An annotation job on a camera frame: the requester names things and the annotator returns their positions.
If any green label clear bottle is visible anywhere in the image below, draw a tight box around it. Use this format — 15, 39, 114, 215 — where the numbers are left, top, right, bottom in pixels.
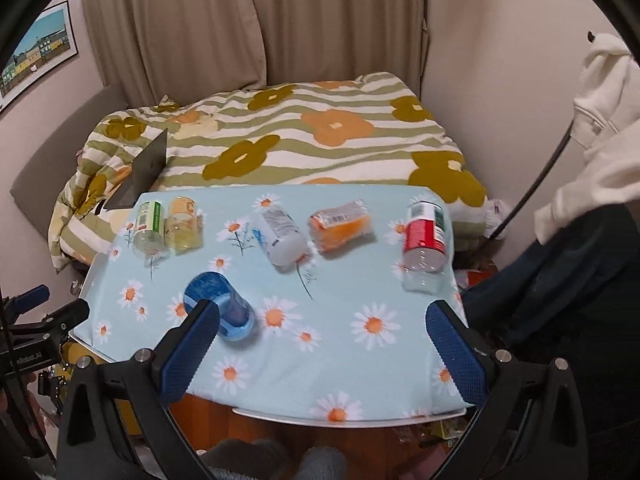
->
132, 200, 165, 259

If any daisy print blue tablecloth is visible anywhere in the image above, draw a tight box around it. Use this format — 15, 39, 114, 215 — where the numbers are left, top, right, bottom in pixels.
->
73, 184, 466, 427

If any white table edge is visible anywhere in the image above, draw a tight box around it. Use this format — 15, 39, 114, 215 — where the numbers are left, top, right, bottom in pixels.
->
69, 253, 469, 429

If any framed picture on wall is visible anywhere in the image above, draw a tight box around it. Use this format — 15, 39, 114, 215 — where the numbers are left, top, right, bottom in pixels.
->
1, 0, 78, 110

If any grey headboard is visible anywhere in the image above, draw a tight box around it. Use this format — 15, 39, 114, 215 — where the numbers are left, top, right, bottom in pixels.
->
10, 86, 128, 240

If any red label clear bottle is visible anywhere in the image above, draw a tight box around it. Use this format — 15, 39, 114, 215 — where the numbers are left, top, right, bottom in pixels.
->
402, 200, 448, 295

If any grey laptop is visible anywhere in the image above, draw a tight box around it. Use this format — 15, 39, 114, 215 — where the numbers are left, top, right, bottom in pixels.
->
103, 130, 167, 211

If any blue label clear cup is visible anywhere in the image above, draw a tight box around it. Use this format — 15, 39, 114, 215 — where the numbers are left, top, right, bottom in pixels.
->
183, 271, 255, 341

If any cream hooded sweatshirt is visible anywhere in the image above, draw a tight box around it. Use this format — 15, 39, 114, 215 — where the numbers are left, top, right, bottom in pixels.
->
534, 34, 639, 244

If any dark hanging garment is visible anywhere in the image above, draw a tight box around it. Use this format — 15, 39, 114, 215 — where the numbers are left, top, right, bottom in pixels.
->
462, 205, 639, 479

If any orange wrapped clear cup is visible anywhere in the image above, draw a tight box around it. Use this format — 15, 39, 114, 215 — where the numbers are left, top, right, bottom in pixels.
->
308, 200, 373, 252

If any beige curtain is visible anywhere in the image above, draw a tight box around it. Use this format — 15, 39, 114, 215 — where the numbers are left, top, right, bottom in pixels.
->
82, 0, 428, 106

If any white bottle blue label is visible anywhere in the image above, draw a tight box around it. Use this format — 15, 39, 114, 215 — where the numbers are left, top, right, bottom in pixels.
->
252, 206, 308, 268

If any striped floral duvet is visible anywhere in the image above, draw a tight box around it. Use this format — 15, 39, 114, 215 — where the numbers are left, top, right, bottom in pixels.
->
48, 72, 496, 270

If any orange label clear bottle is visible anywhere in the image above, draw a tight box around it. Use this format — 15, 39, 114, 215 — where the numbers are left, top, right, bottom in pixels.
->
165, 196, 203, 255

